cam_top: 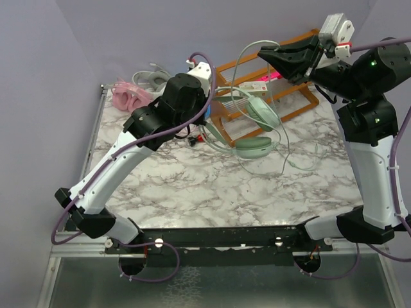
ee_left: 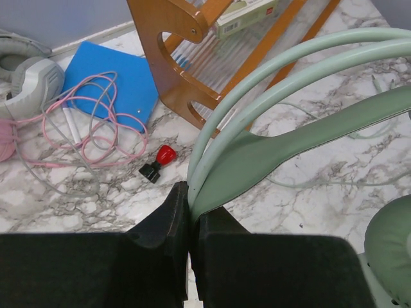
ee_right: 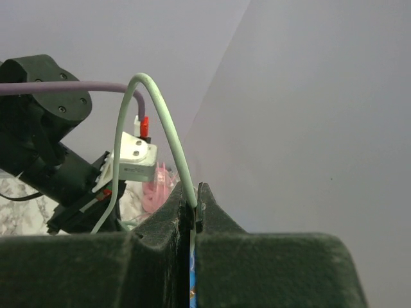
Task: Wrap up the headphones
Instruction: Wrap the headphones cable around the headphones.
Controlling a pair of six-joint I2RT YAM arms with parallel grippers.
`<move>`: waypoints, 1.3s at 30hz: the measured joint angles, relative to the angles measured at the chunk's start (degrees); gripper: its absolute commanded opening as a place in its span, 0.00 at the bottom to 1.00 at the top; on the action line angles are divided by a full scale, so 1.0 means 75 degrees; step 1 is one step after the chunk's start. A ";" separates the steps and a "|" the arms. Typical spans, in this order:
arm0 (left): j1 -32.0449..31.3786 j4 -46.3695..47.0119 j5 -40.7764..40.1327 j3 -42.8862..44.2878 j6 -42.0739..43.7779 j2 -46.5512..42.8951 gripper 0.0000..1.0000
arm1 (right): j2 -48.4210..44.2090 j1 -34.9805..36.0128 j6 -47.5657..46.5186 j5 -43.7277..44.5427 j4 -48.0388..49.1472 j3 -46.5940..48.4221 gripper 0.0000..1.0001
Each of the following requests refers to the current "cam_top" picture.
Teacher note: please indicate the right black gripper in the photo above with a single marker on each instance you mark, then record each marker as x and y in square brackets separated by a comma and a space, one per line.
[297, 61]

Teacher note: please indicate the mint green headphones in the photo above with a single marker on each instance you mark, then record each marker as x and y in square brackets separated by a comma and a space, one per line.
[241, 107]

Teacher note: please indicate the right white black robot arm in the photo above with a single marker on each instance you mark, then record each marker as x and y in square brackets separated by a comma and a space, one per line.
[369, 123]

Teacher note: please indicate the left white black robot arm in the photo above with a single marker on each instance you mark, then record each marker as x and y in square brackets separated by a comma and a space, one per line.
[185, 99]

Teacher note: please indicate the pink grey headphones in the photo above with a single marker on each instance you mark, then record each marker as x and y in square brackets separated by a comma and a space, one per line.
[144, 88]

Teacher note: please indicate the pink marker pen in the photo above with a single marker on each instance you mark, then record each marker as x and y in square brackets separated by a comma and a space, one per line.
[271, 76]

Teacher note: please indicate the white green red box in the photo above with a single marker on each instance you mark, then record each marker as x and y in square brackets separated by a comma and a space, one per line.
[254, 88]

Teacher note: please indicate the wooden three-tier rack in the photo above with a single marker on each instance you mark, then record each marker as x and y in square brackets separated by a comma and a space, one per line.
[289, 101]

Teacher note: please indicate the blue notebook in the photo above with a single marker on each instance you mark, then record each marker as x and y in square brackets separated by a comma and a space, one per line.
[207, 113]

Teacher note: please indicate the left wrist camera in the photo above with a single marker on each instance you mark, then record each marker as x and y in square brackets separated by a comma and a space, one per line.
[200, 69]

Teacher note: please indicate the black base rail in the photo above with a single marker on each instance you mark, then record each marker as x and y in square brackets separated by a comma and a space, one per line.
[224, 246]

